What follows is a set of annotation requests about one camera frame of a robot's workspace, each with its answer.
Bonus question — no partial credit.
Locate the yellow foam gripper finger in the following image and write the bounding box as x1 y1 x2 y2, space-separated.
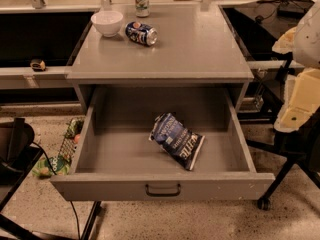
274 68 320 133
272 27 296 54

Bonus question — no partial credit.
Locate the blue chip bag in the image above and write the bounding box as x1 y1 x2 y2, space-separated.
149 113 205 171

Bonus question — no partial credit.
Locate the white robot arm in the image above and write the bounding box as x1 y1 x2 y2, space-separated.
272 1 320 133

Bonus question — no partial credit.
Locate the grey cabinet counter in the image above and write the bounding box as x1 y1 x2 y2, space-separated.
67 3 253 100

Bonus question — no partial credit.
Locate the grey open drawer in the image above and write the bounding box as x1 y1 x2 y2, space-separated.
51 86 274 201

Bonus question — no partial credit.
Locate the green snack bag on floor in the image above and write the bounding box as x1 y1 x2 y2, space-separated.
32 156 71 178

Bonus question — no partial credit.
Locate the black power adapter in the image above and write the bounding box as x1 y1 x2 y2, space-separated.
277 0 313 18

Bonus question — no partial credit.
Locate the blue soda can lying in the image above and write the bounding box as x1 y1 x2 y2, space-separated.
125 21 158 46

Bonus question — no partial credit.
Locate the green white upright can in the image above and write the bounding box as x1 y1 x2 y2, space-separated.
135 0 150 17

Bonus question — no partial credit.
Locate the white bowl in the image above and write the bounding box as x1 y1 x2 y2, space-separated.
91 11 124 37

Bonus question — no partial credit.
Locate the yellow black tape measure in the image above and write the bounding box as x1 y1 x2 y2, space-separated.
30 59 46 72

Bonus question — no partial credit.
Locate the black chair left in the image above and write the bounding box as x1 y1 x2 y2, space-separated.
0 117 44 240

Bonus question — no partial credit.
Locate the black drawer handle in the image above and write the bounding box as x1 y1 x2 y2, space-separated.
145 184 181 198

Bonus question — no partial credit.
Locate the wire basket on floor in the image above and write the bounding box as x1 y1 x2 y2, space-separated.
58 117 84 162

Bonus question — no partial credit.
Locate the black cable on floor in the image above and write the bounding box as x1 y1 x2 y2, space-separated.
31 141 82 240

